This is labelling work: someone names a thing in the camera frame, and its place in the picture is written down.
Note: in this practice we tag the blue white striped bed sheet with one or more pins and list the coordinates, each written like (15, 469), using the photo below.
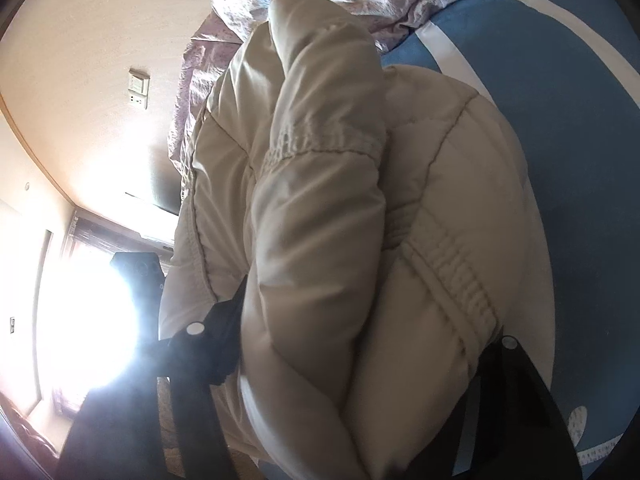
(565, 135)

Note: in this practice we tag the pink floral duvet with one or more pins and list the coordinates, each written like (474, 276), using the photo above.
(240, 25)

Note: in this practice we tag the small wall switch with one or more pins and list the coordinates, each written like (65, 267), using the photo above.
(11, 325)

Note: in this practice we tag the window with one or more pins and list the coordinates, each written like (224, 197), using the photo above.
(95, 330)

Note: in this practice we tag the brown sofa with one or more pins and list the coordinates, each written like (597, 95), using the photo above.
(22, 435)

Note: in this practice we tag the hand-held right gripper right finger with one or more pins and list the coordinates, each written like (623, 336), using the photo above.
(515, 390)

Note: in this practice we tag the white wall switch panel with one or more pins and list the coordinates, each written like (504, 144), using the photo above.
(138, 88)

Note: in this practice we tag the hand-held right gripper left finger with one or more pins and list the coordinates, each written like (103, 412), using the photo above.
(210, 340)

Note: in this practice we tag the beige puffer jacket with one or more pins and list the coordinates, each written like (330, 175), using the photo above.
(350, 240)

